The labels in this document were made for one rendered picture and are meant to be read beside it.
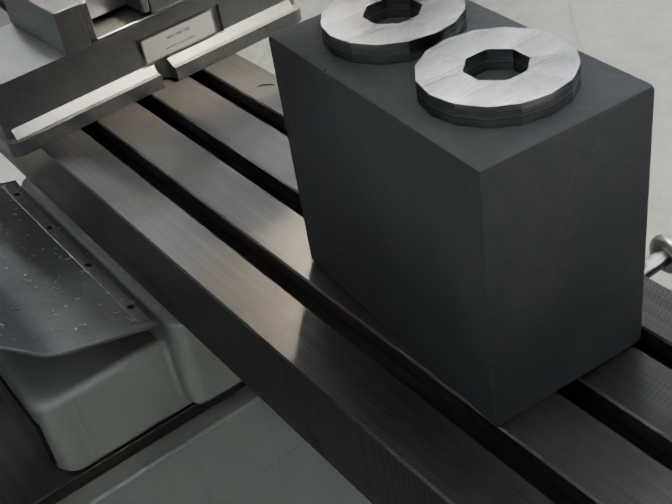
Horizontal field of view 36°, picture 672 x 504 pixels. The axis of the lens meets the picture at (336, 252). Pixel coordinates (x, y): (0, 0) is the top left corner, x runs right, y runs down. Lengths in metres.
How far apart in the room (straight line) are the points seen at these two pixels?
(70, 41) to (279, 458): 0.46
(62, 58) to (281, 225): 0.30
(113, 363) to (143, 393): 0.04
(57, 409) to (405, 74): 0.44
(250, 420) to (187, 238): 0.25
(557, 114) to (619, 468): 0.20
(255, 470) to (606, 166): 0.59
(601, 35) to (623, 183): 2.58
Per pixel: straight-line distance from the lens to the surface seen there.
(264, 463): 1.05
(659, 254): 1.41
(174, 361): 0.92
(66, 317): 0.89
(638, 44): 3.11
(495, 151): 0.52
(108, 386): 0.91
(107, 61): 1.03
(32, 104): 1.01
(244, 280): 0.77
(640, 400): 0.65
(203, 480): 1.02
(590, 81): 0.58
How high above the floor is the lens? 1.43
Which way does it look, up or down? 37 degrees down
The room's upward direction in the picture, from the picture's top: 10 degrees counter-clockwise
